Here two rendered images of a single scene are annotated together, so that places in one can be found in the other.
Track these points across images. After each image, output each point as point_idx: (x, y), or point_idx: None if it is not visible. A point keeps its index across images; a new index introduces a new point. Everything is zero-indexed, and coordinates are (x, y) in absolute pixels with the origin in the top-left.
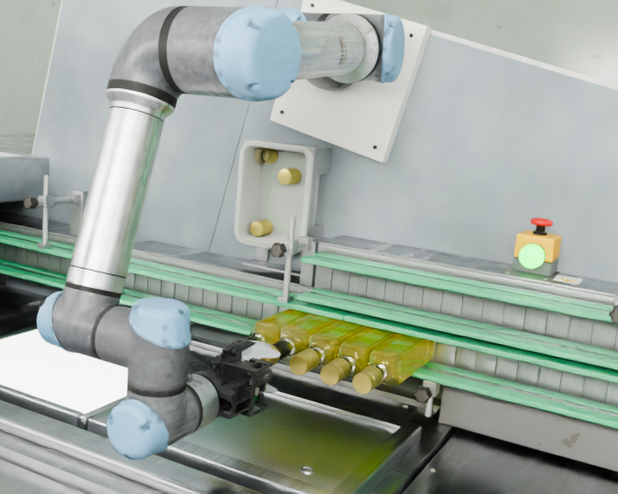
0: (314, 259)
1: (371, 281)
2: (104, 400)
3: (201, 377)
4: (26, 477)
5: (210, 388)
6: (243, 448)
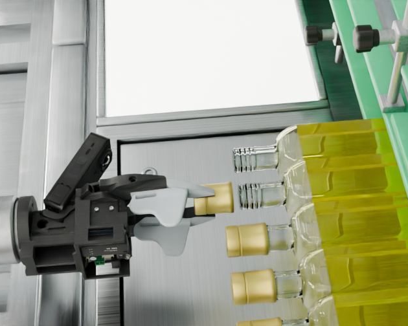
0: None
1: None
2: (149, 105)
3: (5, 216)
4: (8, 159)
5: (2, 235)
6: (158, 277)
